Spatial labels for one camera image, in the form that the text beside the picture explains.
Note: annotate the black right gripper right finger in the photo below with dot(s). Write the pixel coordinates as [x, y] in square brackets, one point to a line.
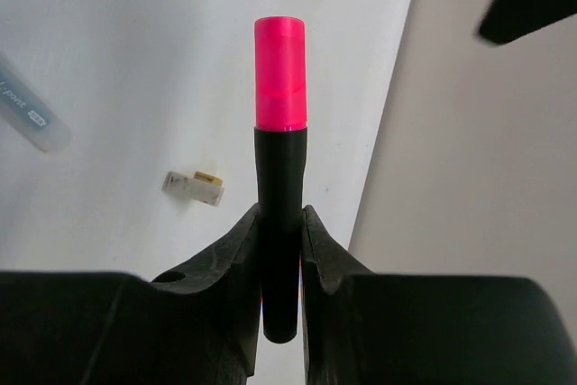
[362, 327]

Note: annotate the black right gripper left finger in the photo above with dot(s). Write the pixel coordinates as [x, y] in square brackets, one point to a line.
[196, 323]

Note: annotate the pink highlighter black cap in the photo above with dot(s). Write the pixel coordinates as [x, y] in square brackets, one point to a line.
[280, 143]

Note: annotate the light blue highlighter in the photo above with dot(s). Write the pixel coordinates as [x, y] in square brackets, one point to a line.
[28, 114]

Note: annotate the white and yellow eraser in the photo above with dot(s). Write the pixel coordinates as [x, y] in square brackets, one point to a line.
[200, 187]

